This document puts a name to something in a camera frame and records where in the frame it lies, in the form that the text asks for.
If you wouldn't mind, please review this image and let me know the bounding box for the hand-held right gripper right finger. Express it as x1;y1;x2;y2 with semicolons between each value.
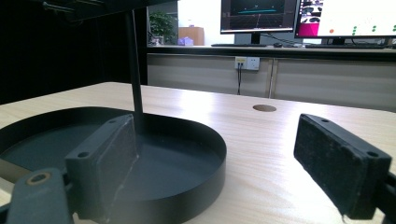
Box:
293;113;393;220

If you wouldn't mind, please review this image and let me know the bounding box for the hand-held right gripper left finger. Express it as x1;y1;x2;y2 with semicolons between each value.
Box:
64;113;139;224

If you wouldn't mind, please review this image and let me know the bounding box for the black round tiered tray rack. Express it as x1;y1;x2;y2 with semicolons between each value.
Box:
0;0;228;224

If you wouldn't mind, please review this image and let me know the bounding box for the black curtain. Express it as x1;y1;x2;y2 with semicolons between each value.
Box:
0;0;149;105

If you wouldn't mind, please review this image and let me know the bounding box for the dark office desk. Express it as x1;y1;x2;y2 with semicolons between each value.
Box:
146;45;396;63

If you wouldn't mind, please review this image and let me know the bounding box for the black keyboard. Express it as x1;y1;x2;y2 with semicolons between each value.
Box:
211;43;268;49
304;43;388;50

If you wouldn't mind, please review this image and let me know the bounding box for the purple bag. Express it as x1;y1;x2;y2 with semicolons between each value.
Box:
177;36;195;47

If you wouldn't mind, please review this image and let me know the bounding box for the green potted plant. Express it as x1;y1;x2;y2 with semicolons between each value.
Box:
148;11;178;46

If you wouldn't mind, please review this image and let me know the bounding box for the white-screen computer monitor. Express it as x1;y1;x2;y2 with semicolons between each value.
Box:
294;0;396;47

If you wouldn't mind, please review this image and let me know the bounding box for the brown cardboard box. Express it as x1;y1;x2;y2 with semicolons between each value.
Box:
177;26;205;47

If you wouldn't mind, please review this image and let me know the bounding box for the dark-screen computer monitor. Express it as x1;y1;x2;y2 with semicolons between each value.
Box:
219;0;301;45

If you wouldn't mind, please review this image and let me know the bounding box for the round table cable hole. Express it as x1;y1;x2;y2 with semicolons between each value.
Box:
252;104;277;113

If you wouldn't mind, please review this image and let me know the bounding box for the black power cable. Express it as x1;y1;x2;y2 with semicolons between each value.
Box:
236;63;243;95

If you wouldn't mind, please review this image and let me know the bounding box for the white wall socket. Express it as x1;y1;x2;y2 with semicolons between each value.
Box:
233;56;261;72

